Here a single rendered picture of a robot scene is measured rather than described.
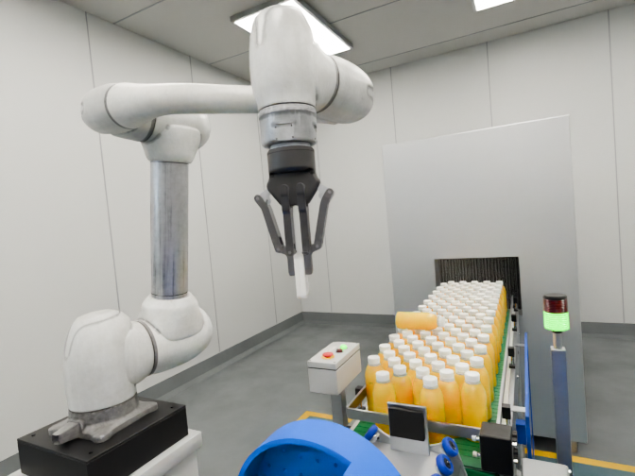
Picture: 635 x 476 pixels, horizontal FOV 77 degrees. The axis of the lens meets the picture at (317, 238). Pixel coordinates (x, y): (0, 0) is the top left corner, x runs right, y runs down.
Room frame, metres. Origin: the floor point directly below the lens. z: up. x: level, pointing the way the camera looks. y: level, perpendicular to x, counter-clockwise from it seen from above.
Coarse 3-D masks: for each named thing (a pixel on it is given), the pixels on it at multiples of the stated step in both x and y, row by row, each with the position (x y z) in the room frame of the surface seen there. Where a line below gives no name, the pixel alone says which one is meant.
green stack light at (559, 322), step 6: (546, 318) 1.16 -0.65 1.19; (552, 318) 1.15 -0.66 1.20; (558, 318) 1.14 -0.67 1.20; (564, 318) 1.14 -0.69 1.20; (546, 324) 1.17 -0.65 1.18; (552, 324) 1.15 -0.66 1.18; (558, 324) 1.14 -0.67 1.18; (564, 324) 1.14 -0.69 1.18; (552, 330) 1.15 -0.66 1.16; (558, 330) 1.14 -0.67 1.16; (564, 330) 1.14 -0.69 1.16
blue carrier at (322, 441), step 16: (288, 432) 0.59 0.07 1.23; (304, 432) 0.58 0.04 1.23; (320, 432) 0.57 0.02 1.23; (336, 432) 0.57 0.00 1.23; (352, 432) 0.58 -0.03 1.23; (272, 448) 0.65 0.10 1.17; (288, 448) 0.63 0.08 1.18; (304, 448) 0.62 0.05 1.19; (320, 448) 0.54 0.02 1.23; (336, 448) 0.54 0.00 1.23; (352, 448) 0.55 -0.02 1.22; (368, 448) 0.56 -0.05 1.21; (256, 464) 0.64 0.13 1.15; (272, 464) 0.65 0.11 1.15; (288, 464) 0.63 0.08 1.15; (304, 464) 0.62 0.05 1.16; (320, 464) 0.61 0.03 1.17; (336, 464) 0.60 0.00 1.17; (352, 464) 0.52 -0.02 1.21; (368, 464) 0.53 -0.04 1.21; (384, 464) 0.55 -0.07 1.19
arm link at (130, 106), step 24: (360, 72) 0.73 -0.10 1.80; (120, 96) 0.86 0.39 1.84; (144, 96) 0.83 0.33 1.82; (168, 96) 0.81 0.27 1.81; (192, 96) 0.81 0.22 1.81; (216, 96) 0.81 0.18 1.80; (240, 96) 0.81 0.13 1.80; (336, 96) 0.68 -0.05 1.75; (360, 96) 0.73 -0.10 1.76; (120, 120) 0.89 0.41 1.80; (144, 120) 0.88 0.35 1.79; (336, 120) 0.75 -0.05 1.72
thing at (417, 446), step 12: (396, 408) 1.00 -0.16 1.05; (408, 408) 0.99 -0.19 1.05; (420, 408) 0.98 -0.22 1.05; (396, 420) 0.99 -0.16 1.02; (408, 420) 0.98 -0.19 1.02; (420, 420) 0.97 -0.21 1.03; (396, 432) 1.00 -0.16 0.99; (408, 432) 0.98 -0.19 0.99; (420, 432) 0.97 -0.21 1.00; (396, 444) 1.01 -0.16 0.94; (408, 444) 1.00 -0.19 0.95; (420, 444) 0.98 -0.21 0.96
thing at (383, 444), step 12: (384, 432) 1.06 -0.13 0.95; (384, 444) 1.04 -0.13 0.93; (396, 456) 0.99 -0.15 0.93; (408, 456) 0.98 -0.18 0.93; (420, 456) 0.98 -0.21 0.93; (432, 456) 0.97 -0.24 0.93; (456, 456) 0.97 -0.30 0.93; (396, 468) 0.94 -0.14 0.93; (408, 468) 0.93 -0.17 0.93; (420, 468) 0.93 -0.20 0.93; (432, 468) 0.93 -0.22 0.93
